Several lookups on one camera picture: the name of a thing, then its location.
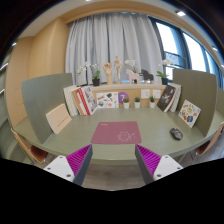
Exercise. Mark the wooden chair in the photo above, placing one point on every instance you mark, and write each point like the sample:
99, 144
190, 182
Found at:
207, 145
35, 154

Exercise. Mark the black book right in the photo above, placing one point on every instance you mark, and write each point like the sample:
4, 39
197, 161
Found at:
166, 98

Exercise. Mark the white orchid middle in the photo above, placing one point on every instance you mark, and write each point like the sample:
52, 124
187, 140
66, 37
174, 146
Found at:
132, 64

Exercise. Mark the white orchid pot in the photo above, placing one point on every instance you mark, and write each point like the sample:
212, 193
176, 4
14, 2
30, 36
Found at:
162, 75
92, 67

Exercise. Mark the maroon mouse pad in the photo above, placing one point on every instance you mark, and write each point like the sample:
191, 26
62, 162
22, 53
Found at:
117, 133

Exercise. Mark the wooden chair right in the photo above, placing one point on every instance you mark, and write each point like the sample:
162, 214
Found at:
207, 145

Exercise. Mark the small potted plant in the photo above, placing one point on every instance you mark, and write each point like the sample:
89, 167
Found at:
126, 103
137, 102
152, 102

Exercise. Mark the red white book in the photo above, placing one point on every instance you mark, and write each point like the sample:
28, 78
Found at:
88, 99

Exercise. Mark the white orchid left pot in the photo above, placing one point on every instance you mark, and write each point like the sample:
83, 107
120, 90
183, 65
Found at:
92, 67

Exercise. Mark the small potted plant left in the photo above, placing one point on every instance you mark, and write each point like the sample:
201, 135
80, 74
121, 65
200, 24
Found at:
126, 103

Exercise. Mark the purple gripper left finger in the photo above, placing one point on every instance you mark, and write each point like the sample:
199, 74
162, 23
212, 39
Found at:
72, 167

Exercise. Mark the green right desk divider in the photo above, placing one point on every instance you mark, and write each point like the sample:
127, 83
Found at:
199, 88

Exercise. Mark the grey curtain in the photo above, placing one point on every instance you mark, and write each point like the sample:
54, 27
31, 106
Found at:
100, 38

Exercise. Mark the wooden chair left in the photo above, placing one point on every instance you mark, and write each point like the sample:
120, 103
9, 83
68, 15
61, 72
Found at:
35, 154

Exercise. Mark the green left desk divider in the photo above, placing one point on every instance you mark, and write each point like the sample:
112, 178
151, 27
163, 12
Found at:
40, 96

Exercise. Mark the colourful illustrated book right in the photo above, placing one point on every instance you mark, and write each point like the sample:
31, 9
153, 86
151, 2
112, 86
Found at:
189, 113

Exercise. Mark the black computer mouse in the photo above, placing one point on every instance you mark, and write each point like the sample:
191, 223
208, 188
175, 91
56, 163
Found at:
176, 133

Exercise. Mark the illustrated white picture card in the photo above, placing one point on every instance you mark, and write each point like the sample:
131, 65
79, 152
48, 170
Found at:
107, 100

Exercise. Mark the wooden hand model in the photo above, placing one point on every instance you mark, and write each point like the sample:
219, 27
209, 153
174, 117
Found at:
107, 67

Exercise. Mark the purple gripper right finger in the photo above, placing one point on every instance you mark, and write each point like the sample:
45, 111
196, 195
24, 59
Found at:
153, 166

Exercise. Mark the green desk divider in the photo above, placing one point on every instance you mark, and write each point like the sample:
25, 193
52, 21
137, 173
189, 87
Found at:
40, 96
199, 88

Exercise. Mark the white book behind black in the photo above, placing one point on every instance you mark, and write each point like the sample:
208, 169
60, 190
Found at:
178, 89

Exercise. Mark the white book left stack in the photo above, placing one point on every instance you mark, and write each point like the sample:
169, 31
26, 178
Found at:
70, 100

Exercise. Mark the beige book leaning left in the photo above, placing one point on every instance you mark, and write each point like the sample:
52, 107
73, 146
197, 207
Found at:
58, 118

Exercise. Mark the small potted plant middle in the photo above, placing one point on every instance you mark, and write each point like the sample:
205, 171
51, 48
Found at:
137, 102

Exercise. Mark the white orchid right pot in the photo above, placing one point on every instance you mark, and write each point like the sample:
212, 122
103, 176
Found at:
162, 75

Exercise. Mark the pink horse figure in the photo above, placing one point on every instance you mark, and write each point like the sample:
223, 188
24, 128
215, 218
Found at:
133, 77

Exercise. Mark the black horse figure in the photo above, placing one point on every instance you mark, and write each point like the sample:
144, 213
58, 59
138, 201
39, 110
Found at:
147, 76

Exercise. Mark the wooden mannequin figure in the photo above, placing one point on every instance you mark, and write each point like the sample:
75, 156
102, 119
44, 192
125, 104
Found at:
118, 64

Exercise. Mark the purple round number sign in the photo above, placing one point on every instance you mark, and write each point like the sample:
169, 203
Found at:
122, 96

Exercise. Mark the small potted plant right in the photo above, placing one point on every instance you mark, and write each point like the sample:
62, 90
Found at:
152, 102

